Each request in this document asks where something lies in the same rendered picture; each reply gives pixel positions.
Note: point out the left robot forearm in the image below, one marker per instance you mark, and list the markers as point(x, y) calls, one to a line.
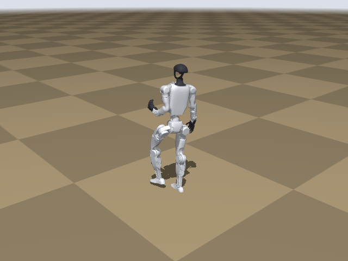
point(159, 112)

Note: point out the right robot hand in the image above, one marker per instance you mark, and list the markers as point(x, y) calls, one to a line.
point(191, 125)

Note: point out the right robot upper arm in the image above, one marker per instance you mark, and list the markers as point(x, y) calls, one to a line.
point(192, 97)

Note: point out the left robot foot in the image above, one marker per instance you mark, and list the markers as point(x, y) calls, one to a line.
point(159, 181)

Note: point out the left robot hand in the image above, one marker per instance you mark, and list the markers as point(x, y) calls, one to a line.
point(151, 105)

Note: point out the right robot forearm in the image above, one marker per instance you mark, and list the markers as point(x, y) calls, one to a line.
point(193, 114)

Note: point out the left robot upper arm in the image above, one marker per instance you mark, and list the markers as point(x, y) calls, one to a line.
point(164, 90)

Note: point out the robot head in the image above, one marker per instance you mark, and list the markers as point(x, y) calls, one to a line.
point(181, 69)

